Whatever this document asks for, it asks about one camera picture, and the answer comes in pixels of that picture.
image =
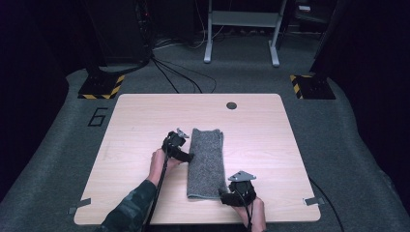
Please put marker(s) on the small white red box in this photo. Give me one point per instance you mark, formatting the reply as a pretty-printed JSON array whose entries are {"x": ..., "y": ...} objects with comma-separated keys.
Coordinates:
[{"x": 304, "y": 8}]

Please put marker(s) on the white metal stand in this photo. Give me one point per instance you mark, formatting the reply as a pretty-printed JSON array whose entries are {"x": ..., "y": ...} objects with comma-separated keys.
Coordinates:
[{"x": 245, "y": 19}]

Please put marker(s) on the person's right hand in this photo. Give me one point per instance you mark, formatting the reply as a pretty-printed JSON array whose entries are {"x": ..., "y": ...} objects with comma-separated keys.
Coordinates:
[{"x": 256, "y": 216}]

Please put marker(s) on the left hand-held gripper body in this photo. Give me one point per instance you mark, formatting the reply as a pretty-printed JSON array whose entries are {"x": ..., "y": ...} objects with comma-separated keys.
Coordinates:
[{"x": 172, "y": 143}]

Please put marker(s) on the grey tape strip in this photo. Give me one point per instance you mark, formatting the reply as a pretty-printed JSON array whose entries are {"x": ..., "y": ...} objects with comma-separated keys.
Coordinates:
[
  {"x": 79, "y": 205},
  {"x": 314, "y": 201}
]

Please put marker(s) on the dark curtain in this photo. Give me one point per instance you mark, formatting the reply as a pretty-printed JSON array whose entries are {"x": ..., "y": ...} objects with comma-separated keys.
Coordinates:
[
  {"x": 32, "y": 80},
  {"x": 370, "y": 80}
]

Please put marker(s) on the black striped-edge base plate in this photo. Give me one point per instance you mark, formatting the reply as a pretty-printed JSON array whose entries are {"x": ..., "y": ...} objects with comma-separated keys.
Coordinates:
[
  {"x": 314, "y": 87},
  {"x": 100, "y": 87}
]

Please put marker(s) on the grey towel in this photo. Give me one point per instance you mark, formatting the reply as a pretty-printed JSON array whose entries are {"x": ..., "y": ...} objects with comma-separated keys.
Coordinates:
[{"x": 206, "y": 164}]

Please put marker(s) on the black cabinet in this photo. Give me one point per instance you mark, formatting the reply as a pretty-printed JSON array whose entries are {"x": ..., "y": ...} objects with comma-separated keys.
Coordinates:
[{"x": 116, "y": 29}]

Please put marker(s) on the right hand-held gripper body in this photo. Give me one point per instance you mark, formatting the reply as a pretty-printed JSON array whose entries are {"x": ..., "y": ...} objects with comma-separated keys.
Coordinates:
[{"x": 245, "y": 190}]

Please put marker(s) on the person's left hand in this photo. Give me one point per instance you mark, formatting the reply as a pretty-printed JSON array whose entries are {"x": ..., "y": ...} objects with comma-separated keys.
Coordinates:
[{"x": 159, "y": 166}]

